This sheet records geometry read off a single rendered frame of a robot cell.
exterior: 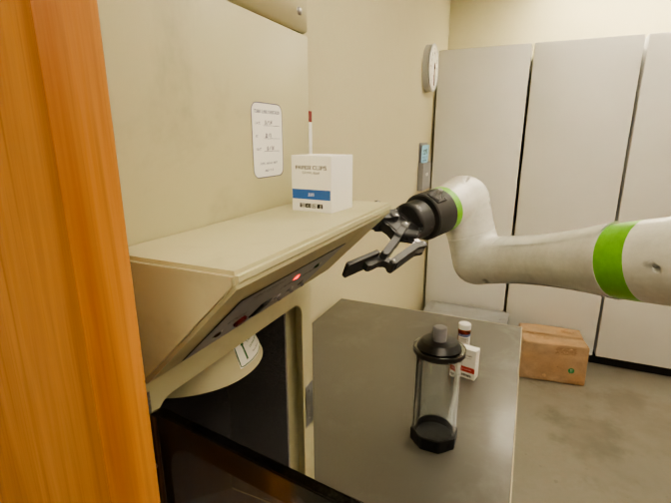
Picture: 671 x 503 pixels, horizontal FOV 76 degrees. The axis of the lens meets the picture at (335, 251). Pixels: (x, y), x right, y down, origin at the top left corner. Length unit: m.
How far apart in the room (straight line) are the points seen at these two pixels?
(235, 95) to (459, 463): 0.83
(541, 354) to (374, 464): 2.38
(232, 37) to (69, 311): 0.31
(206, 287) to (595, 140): 3.16
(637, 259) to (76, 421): 0.63
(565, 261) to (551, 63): 2.66
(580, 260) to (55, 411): 0.67
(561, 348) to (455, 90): 1.90
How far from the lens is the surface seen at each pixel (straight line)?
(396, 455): 1.01
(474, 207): 0.91
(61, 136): 0.22
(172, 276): 0.30
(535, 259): 0.80
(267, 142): 0.49
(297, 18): 0.58
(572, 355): 3.27
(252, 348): 0.55
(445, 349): 0.91
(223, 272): 0.27
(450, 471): 1.00
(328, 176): 0.45
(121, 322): 0.24
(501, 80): 3.34
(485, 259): 0.89
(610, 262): 0.71
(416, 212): 0.80
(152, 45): 0.38
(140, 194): 0.36
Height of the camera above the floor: 1.59
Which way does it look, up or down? 15 degrees down
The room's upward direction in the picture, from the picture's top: straight up
